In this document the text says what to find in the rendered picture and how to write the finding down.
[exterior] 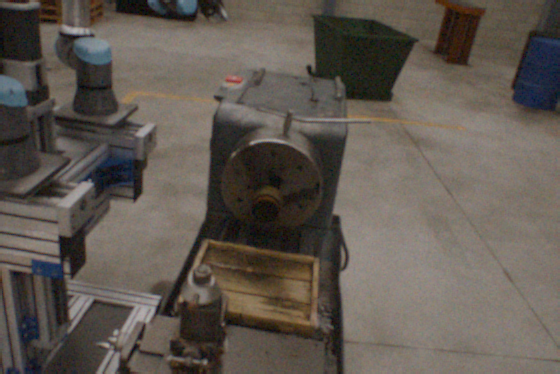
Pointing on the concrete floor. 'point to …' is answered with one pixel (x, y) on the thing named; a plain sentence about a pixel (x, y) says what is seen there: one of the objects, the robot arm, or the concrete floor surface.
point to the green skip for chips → (360, 55)
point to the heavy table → (458, 30)
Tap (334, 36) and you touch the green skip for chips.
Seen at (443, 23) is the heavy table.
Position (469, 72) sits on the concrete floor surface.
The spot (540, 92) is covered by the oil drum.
